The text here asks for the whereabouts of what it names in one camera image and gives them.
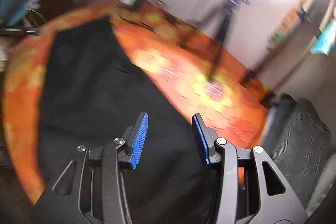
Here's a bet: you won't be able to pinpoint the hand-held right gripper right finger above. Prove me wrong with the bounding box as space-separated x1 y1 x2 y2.
192 113 307 224

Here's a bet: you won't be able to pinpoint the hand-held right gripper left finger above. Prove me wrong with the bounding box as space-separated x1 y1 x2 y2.
52 112 149 224

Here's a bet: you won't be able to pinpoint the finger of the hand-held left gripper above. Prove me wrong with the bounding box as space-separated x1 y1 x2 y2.
0 26 41 36

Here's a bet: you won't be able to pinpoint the black pants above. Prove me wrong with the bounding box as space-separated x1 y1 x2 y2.
31 17 226 224

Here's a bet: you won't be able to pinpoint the orange floral bedspread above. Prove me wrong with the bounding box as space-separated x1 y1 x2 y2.
3 0 276 206

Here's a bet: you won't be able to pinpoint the stack of folded grey clothes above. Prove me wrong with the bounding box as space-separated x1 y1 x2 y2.
262 94 332 209

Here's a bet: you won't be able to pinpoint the small black tripod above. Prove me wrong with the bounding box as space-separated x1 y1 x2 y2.
181 0 250 83

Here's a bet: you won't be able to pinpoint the orange patterned hanging cloth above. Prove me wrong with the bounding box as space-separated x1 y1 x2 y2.
266 4 302 48

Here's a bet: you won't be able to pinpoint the blue hanging cloth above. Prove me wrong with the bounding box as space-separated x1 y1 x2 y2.
310 25 334 55

